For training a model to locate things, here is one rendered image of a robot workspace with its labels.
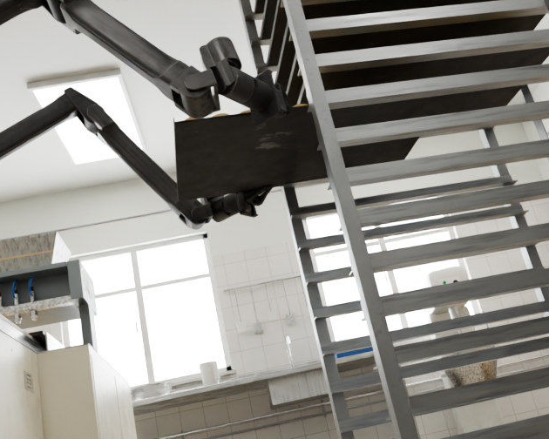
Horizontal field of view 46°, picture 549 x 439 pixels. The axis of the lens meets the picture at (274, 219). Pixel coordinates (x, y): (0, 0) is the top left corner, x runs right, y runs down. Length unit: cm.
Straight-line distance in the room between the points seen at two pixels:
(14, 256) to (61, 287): 22
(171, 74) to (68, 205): 522
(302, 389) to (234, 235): 168
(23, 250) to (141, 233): 341
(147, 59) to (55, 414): 164
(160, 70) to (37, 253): 168
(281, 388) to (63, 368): 278
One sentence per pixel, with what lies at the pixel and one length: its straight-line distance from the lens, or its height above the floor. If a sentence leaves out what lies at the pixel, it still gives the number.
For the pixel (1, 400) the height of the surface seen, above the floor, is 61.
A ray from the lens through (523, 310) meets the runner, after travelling 181.
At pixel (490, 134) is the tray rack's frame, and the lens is 198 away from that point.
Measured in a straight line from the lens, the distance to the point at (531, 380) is 130.
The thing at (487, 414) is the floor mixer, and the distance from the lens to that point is 555.
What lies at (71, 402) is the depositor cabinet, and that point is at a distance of 261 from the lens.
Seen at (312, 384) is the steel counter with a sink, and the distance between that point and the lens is 517.
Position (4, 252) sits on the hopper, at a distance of 284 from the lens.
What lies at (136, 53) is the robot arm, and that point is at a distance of 129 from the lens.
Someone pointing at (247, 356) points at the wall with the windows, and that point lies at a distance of 581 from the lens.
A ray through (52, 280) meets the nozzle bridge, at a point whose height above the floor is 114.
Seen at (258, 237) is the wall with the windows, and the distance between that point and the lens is 607.
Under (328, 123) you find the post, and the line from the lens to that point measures 131.
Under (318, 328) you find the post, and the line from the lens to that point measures 163.
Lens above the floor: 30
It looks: 19 degrees up
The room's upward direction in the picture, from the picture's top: 13 degrees counter-clockwise
